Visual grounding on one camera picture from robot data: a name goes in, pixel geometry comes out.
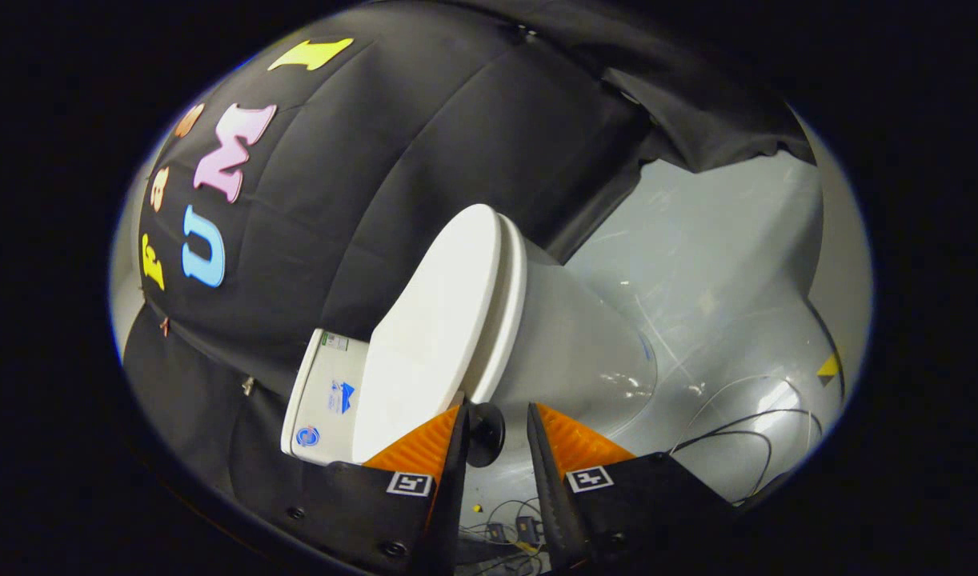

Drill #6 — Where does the white toilet with tank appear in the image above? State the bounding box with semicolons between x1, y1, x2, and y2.
281;236;659;469

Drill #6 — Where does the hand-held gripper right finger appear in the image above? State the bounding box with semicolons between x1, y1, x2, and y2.
527;402;738;573

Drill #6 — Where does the white toilet seat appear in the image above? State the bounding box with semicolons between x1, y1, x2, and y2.
465;214;530;405

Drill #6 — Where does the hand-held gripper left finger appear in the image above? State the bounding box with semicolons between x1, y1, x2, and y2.
285;398;471;576

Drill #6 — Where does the black backdrop cloth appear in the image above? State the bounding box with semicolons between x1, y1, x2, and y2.
121;0;818;521

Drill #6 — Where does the black round knob handle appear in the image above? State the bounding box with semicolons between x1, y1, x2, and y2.
467;402;506;469

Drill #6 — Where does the black cable bundle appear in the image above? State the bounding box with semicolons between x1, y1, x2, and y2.
459;498;547;575

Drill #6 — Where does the thin looped cable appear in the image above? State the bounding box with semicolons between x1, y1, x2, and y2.
669;374;824;506

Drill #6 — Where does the white toilet lid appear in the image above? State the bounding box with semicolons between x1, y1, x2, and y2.
351;204;503;465

